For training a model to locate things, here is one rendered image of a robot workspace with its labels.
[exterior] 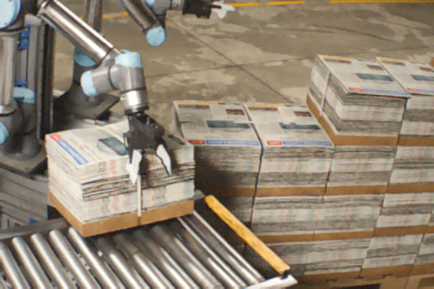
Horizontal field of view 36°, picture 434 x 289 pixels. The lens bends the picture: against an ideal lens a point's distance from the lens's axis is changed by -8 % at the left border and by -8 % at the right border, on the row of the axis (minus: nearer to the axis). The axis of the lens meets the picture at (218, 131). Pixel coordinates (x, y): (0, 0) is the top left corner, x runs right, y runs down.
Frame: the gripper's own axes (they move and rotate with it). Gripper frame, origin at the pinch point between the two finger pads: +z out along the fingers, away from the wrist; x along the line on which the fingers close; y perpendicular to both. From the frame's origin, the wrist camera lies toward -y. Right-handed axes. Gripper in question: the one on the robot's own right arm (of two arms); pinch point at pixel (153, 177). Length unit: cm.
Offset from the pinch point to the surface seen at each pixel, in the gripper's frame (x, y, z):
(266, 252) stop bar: -27.8, -7.0, 28.1
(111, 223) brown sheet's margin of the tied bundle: 10.7, 11.7, 11.2
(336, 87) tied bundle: -96, 26, -17
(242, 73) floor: -222, 273, -45
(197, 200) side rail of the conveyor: -26.0, 24.6, 11.7
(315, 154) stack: -85, 34, 7
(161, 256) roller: 0.2, 4.7, 23.2
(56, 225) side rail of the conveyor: 23.9, 25.1, 10.0
